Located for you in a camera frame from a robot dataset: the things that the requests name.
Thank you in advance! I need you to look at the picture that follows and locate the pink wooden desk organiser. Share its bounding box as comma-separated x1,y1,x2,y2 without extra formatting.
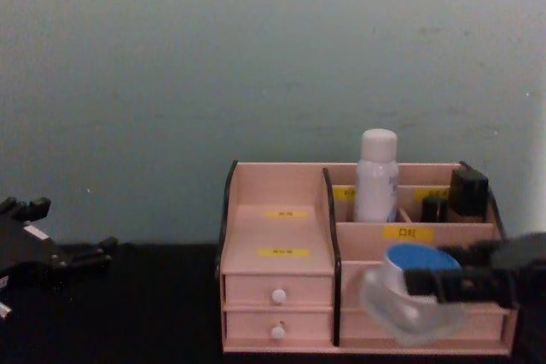
216,159,520,357

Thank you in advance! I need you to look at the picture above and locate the clear jar with blue lid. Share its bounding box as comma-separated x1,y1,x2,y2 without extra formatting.
357,242,467,347

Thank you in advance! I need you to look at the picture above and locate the white plastic bottle with cap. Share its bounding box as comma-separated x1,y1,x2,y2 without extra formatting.
352,128,401,224

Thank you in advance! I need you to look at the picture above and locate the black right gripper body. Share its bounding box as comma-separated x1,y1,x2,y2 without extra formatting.
492,230,546,310

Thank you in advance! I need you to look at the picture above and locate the small pink drawer, white knob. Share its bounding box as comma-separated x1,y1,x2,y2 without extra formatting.
223,308,334,347
223,274,334,309

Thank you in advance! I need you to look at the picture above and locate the square black bottle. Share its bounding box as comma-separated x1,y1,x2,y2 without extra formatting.
449,167,491,224

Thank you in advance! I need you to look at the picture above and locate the wide pink drawer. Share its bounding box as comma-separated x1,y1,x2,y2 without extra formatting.
340,304,512,340

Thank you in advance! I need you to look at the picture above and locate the black table cloth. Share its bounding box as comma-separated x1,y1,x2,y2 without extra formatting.
0,239,546,364

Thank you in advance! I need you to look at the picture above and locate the small black tube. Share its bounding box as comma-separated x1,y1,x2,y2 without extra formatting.
421,196,449,224

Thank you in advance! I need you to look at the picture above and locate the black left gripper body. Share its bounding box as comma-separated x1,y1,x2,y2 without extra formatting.
0,210,61,289

